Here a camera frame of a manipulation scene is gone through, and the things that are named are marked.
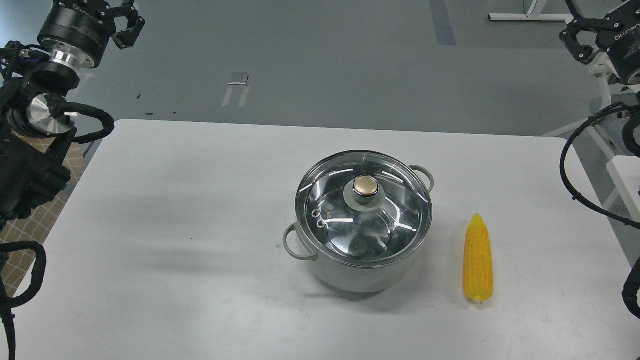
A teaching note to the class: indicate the glass pot lid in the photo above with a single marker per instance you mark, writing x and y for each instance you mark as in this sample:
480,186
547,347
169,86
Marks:
365,208

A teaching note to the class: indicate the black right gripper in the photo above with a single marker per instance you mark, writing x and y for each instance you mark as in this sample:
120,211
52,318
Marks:
621,44

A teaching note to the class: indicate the yellow corn cob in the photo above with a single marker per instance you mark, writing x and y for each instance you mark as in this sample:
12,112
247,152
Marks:
477,265

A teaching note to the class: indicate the white metal stand frame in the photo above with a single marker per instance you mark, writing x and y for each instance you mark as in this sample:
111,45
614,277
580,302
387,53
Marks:
607,132

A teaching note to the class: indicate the grey steel cooking pot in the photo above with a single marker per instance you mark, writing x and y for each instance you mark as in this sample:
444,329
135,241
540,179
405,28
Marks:
341,276

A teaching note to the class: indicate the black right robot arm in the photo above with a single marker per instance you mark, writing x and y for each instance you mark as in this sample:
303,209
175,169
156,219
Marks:
632,125

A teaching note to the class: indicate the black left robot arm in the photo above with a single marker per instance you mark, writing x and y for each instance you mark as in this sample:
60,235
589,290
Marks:
38,124

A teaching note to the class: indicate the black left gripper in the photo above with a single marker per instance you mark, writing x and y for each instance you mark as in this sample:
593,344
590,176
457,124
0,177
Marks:
77,23

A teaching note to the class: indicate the white floor bar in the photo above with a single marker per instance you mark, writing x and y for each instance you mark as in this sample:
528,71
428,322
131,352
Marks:
531,13

